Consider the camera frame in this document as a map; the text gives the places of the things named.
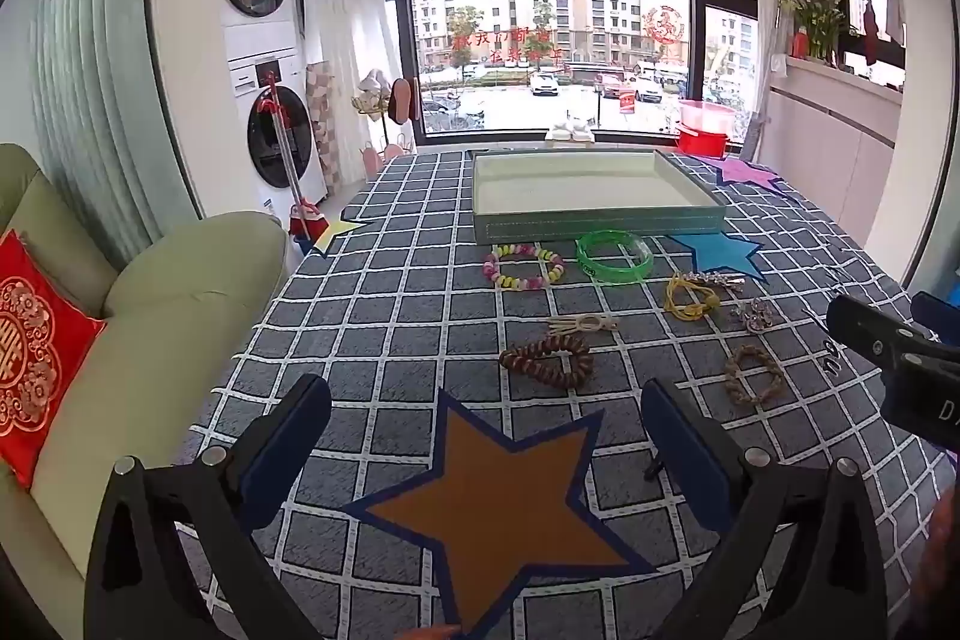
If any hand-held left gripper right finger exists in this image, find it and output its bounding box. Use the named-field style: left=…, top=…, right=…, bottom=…
left=641, top=377, right=912, bottom=640

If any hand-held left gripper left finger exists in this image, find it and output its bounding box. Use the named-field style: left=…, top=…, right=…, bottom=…
left=82, top=372, right=335, bottom=640

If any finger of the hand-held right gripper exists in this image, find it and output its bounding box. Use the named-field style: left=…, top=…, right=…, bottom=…
left=827, top=293, right=935, bottom=362
left=911, top=291, right=960, bottom=345

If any tan braided bracelet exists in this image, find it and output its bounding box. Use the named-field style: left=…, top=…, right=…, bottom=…
left=724, top=344, right=787, bottom=407

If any rhinestone brooch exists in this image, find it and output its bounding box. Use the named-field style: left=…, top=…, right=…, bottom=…
left=731, top=299, right=777, bottom=333

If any beige hair clip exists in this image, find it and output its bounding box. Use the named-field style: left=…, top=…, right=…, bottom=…
left=547, top=314, right=620, bottom=338

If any brown spiral hair tie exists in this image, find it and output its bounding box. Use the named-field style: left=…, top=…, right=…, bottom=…
left=499, top=334, right=593, bottom=390

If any colourful beaded bracelet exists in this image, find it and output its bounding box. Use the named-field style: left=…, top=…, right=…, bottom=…
left=484, top=242, right=567, bottom=292

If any grey-green jewelry tray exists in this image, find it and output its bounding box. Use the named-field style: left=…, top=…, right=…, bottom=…
left=471, top=149, right=730, bottom=245

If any silver rhinestone hair clip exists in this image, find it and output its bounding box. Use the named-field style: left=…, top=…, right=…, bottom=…
left=684, top=270, right=747, bottom=294

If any grey checked tablecloth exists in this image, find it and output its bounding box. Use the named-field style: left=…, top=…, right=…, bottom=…
left=187, top=149, right=957, bottom=640

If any blue star sticker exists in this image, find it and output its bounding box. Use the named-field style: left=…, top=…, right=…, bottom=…
left=670, top=231, right=766, bottom=283

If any pale green sofa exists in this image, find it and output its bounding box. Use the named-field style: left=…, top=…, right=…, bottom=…
left=0, top=143, right=290, bottom=640

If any pink star sticker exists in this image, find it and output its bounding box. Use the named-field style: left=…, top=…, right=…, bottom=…
left=716, top=158, right=787, bottom=196

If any white low cabinet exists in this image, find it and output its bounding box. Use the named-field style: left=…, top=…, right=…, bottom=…
left=750, top=53, right=902, bottom=251

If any orange star sticker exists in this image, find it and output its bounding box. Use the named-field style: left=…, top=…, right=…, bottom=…
left=341, top=385, right=657, bottom=637

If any green plastic bangle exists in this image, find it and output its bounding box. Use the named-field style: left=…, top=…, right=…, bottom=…
left=576, top=229, right=655, bottom=285

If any yellow star sticker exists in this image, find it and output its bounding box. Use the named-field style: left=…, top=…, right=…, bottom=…
left=311, top=218, right=370, bottom=256

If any red mop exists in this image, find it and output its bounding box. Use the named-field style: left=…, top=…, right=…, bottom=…
left=255, top=70, right=331, bottom=245

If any pink basin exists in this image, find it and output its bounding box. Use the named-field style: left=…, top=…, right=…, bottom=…
left=679, top=100, right=734, bottom=133

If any red embroidered cushion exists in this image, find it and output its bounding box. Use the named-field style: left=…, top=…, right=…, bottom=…
left=0, top=229, right=107, bottom=491

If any white washing machine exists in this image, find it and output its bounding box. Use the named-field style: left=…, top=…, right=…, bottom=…
left=225, top=59, right=331, bottom=214

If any green potted plant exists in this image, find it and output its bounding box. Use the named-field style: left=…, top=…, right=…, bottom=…
left=780, top=0, right=848, bottom=64

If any pink checked board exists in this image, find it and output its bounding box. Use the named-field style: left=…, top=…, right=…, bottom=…
left=306, top=66, right=343, bottom=191

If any gold shoe rack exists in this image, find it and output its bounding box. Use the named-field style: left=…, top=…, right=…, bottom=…
left=351, top=70, right=421, bottom=169

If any grey-green curtain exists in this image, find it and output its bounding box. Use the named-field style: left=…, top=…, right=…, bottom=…
left=30, top=0, right=205, bottom=223

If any large decorated window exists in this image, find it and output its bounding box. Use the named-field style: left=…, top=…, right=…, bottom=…
left=379, top=0, right=760, bottom=152

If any yellow hair tie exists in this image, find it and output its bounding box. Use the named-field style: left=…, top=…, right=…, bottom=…
left=664, top=274, right=721, bottom=322

